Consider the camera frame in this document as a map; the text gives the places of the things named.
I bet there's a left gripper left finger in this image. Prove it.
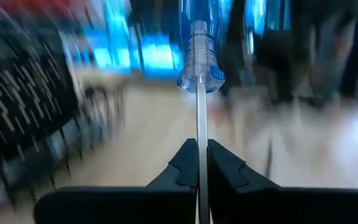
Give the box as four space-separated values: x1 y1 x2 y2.
34 138 200 224

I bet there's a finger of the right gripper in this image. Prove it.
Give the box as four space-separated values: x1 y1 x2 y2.
227 0 251 94

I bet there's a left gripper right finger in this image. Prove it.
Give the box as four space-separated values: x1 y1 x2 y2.
208 139 358 224

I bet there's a clear blue Husky screwdriver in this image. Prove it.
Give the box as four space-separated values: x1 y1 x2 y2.
176 0 226 224

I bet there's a black metal peg board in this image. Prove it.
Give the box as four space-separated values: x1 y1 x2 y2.
0 12 83 175

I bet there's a black wire basket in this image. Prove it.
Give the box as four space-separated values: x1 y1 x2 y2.
0 83 127 212

